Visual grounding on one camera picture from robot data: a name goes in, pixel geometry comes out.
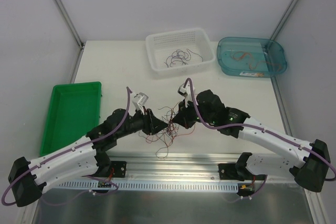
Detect orange wire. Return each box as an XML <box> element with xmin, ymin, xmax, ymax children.
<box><xmin>230</xmin><ymin>50</ymin><xmax>286</xmax><ymax>69</ymax></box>
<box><xmin>145</xmin><ymin>107</ymin><xmax>196</xmax><ymax>158</ymax></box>

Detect purple thin wire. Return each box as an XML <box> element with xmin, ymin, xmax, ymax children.
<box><xmin>164</xmin><ymin>49</ymin><xmax>192</xmax><ymax>68</ymax></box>

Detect black thin wire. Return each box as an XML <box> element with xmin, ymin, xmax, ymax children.
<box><xmin>183</xmin><ymin>48</ymin><xmax>204</xmax><ymax>63</ymax></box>

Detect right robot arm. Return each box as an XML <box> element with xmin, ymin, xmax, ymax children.
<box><xmin>173</xmin><ymin>87</ymin><xmax>331</xmax><ymax>193</ymax></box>

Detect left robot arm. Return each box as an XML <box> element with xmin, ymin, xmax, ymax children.
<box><xmin>5</xmin><ymin>109</ymin><xmax>167</xmax><ymax>207</ymax></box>

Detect white perforated basket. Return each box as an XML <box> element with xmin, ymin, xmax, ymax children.
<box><xmin>145</xmin><ymin>28</ymin><xmax>216</xmax><ymax>77</ymax></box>

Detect green plastic tray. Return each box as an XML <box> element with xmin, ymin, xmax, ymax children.
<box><xmin>40</xmin><ymin>82</ymin><xmax>102</xmax><ymax>156</ymax></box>

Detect teal transparent container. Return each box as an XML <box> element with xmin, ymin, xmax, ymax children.
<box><xmin>216</xmin><ymin>37</ymin><xmax>288</xmax><ymax>78</ymax></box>

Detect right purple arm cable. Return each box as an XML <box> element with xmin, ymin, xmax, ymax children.
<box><xmin>183</xmin><ymin>78</ymin><xmax>336</xmax><ymax>204</ymax></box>

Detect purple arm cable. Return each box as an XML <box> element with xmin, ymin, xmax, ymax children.
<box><xmin>183</xmin><ymin>78</ymin><xmax>336</xmax><ymax>204</ymax></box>
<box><xmin>1</xmin><ymin>86</ymin><xmax>137</xmax><ymax>206</ymax></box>

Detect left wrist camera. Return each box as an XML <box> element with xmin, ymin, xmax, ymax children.
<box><xmin>132</xmin><ymin>92</ymin><xmax>149</xmax><ymax>114</ymax></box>

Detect aluminium mounting rail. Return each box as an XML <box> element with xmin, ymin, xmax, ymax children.
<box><xmin>31</xmin><ymin>151</ymin><xmax>315</xmax><ymax>184</ymax></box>

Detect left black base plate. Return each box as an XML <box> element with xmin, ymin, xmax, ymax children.
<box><xmin>108</xmin><ymin>161</ymin><xmax>127</xmax><ymax>178</ymax></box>

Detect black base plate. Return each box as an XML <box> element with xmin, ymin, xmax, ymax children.
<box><xmin>108</xmin><ymin>161</ymin><xmax>127</xmax><ymax>178</ymax></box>
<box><xmin>218</xmin><ymin>163</ymin><xmax>266</xmax><ymax>182</ymax></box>

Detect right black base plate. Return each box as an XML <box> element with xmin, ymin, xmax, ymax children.
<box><xmin>218</xmin><ymin>163</ymin><xmax>266</xmax><ymax>182</ymax></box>

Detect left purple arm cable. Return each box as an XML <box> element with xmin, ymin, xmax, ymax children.
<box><xmin>1</xmin><ymin>86</ymin><xmax>137</xmax><ymax>206</ymax></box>

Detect white slotted cable duct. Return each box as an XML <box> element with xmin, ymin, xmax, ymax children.
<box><xmin>56</xmin><ymin>179</ymin><xmax>238</xmax><ymax>193</ymax></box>

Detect left aluminium frame post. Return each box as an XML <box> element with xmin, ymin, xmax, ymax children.
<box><xmin>53</xmin><ymin>0</ymin><xmax>84</xmax><ymax>49</ymax></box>

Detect aluminium frame post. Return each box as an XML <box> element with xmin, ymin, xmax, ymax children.
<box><xmin>53</xmin><ymin>0</ymin><xmax>84</xmax><ymax>49</ymax></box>
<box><xmin>269</xmin><ymin>0</ymin><xmax>300</xmax><ymax>40</ymax></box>

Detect right aluminium frame post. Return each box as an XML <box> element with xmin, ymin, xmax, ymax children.
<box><xmin>269</xmin><ymin>0</ymin><xmax>300</xmax><ymax>40</ymax></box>

